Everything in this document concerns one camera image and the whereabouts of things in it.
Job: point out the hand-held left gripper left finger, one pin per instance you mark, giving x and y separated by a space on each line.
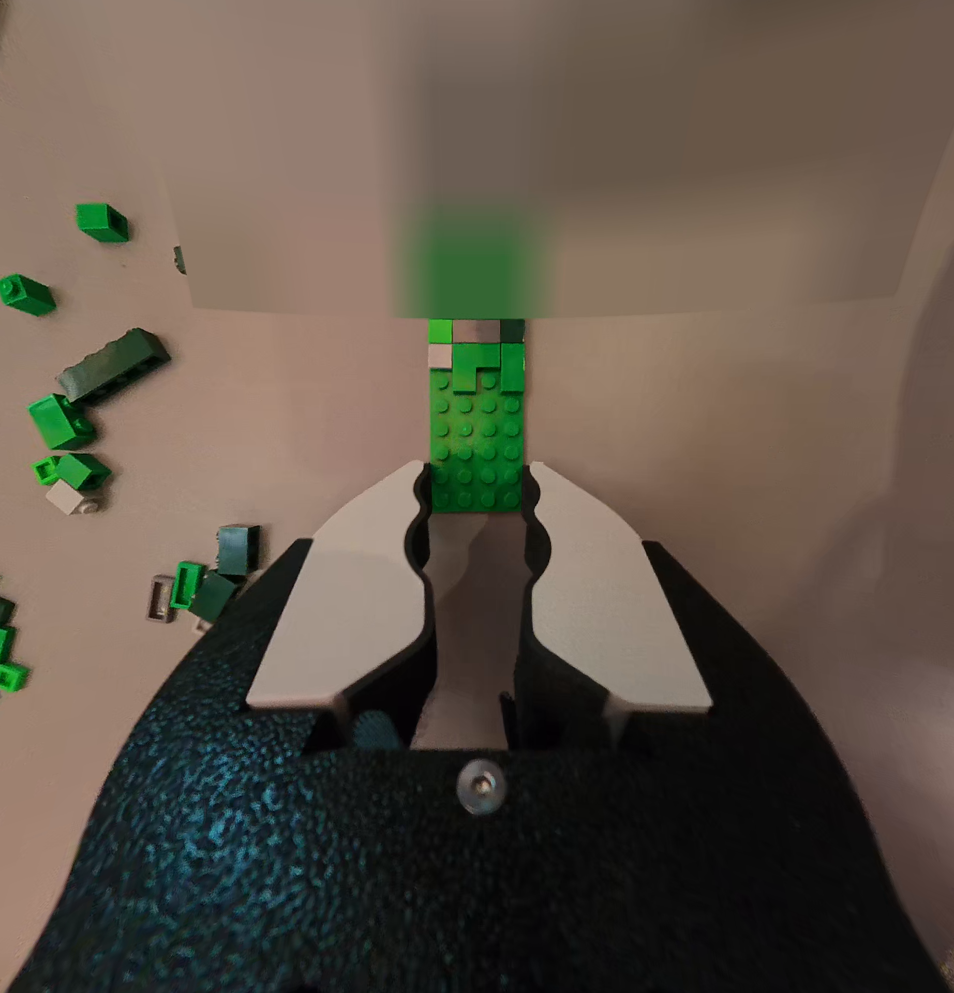
345 613

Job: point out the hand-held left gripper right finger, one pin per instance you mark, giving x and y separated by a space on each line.
601 613

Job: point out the scatter of loose toy bricks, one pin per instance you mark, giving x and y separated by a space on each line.
112 364

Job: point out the green studded toy brick plate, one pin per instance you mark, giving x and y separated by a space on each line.
477 442

